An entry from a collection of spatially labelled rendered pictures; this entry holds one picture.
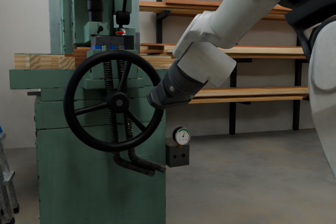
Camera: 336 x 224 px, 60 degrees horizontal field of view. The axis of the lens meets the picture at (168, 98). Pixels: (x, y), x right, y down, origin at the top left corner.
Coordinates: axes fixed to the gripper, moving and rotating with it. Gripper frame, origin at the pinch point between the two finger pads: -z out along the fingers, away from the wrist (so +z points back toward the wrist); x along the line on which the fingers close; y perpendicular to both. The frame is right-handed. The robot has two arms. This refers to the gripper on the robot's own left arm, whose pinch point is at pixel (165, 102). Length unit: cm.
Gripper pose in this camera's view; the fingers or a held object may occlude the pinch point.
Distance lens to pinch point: 79.3
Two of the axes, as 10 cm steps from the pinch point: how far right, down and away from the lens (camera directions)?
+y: -3.0, -9.0, 3.2
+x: 8.9, -1.5, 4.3
